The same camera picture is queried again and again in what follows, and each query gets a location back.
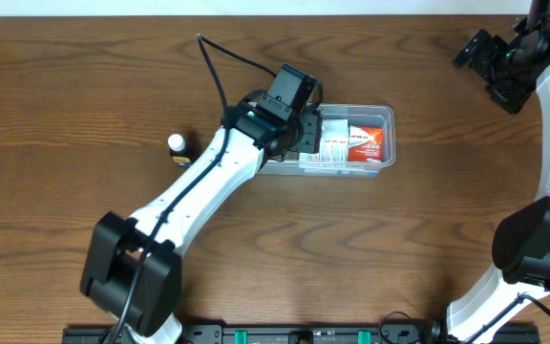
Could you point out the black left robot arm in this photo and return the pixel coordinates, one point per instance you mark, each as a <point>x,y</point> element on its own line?
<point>133,266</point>

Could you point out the red medicine box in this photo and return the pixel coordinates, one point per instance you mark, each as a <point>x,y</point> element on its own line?
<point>365,144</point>

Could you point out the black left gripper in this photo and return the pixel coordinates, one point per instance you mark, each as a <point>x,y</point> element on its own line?
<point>311,132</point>

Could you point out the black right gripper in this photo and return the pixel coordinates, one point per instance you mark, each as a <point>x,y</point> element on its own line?
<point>483,59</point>

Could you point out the dark Woods syrup bottle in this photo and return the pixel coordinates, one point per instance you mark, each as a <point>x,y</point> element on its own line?
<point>179,151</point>

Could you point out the white green medicine box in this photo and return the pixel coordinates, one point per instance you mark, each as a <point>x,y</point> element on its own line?
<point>335,131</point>

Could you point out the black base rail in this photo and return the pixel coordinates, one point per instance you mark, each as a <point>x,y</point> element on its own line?
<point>389,333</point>

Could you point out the blue white medicine box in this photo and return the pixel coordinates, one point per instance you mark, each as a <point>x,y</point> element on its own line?
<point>332,160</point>

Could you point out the clear plastic container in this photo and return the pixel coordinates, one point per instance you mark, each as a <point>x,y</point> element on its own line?
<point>356,115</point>

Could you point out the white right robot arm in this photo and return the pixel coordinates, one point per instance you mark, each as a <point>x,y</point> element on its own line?
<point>520,272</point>

